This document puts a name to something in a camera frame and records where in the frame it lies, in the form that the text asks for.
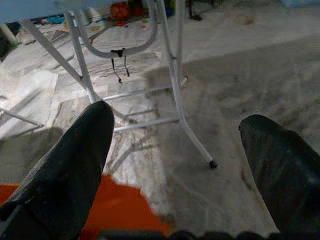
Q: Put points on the white folding table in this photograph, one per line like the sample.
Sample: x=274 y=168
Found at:
x=30 y=10

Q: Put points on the orange shirt with round logo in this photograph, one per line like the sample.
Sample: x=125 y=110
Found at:
x=120 y=207

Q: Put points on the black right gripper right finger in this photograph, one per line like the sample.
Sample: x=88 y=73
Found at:
x=287 y=180

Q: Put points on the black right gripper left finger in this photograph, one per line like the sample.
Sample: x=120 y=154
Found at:
x=62 y=175

